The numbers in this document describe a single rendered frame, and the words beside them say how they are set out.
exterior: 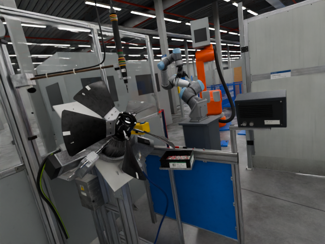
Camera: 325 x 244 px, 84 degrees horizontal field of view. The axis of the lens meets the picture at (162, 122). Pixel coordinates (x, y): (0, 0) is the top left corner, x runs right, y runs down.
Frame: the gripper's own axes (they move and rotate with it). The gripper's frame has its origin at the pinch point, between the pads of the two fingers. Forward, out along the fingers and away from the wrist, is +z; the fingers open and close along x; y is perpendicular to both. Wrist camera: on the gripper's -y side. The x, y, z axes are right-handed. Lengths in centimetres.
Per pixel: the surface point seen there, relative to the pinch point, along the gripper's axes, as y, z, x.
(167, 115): 374, 96, 159
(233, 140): -53, 40, -39
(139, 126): -37, 24, 38
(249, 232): -30, 136, -39
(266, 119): -60, 27, -58
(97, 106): -83, -2, 36
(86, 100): -84, -7, 42
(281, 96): -64, 14, -66
